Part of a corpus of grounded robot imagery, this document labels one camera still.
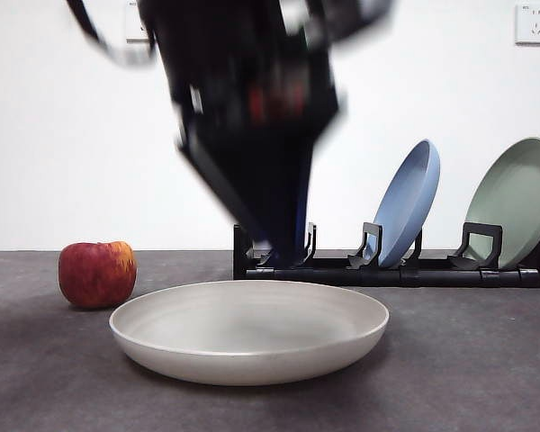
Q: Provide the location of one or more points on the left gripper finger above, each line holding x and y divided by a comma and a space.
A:
311, 153
261, 189

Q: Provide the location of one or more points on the blue plate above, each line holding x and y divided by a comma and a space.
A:
409, 202

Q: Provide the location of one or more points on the red yellow apple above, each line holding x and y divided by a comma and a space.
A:
96, 275

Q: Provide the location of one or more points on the green plate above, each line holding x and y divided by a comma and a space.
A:
513, 202

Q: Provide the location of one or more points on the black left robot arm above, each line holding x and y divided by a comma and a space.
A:
234, 54

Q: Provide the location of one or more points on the cream yellow plate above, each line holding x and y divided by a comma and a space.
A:
252, 355

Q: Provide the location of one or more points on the white wall socket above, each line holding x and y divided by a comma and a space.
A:
134, 27
535, 24

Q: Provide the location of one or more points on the black plate rack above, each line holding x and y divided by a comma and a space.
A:
432, 276

